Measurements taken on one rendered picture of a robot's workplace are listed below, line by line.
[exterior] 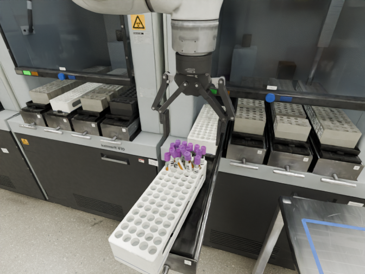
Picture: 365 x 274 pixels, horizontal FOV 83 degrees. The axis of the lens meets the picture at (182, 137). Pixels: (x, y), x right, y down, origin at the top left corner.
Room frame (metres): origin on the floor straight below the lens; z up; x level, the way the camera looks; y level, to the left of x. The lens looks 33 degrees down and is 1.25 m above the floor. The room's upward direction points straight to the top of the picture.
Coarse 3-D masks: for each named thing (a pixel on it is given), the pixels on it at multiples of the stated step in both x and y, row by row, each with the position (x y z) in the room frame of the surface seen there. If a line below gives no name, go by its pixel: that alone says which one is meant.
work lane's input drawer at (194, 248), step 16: (208, 160) 0.54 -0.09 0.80; (208, 176) 0.47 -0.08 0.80; (208, 192) 0.40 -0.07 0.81; (192, 208) 0.35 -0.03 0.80; (208, 208) 0.35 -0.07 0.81; (192, 224) 0.30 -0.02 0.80; (176, 240) 0.26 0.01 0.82; (192, 240) 0.26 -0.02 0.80; (176, 256) 0.23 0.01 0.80; (192, 256) 0.23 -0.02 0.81; (192, 272) 0.22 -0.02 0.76
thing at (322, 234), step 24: (288, 216) 0.31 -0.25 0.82; (312, 216) 0.31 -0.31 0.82; (336, 216) 0.31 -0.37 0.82; (360, 216) 0.31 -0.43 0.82; (264, 240) 0.37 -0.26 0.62; (288, 240) 0.26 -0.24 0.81; (312, 240) 0.25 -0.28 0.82; (336, 240) 0.25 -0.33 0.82; (360, 240) 0.25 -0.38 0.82; (264, 264) 0.35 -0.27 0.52; (312, 264) 0.21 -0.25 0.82; (336, 264) 0.21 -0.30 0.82; (360, 264) 0.21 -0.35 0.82
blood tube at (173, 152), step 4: (172, 148) 0.42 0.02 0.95; (172, 152) 0.40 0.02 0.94; (176, 152) 0.41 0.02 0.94; (172, 156) 0.41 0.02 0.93; (176, 156) 0.40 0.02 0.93; (176, 160) 0.41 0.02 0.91; (180, 160) 0.41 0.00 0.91; (180, 164) 0.41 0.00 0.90; (180, 168) 0.41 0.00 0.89; (184, 168) 0.42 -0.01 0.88
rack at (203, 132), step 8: (208, 104) 0.86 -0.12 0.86; (200, 112) 0.79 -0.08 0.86; (208, 112) 0.80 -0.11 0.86; (200, 120) 0.71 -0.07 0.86; (208, 120) 0.72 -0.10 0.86; (216, 120) 0.71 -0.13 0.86; (192, 128) 0.65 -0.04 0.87; (200, 128) 0.66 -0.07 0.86; (208, 128) 0.65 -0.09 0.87; (216, 128) 0.66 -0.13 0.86; (192, 136) 0.61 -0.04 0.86; (200, 136) 0.60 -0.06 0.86; (208, 136) 0.61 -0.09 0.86; (200, 144) 0.57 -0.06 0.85; (208, 144) 0.57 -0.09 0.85; (208, 152) 0.57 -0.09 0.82
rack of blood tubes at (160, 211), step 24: (192, 168) 0.42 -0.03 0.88; (144, 192) 0.33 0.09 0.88; (168, 192) 0.34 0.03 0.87; (192, 192) 0.38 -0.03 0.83; (144, 216) 0.28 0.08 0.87; (168, 216) 0.28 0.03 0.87; (120, 240) 0.22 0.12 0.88; (144, 240) 0.22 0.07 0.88; (168, 240) 0.25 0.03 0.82; (144, 264) 0.19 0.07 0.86
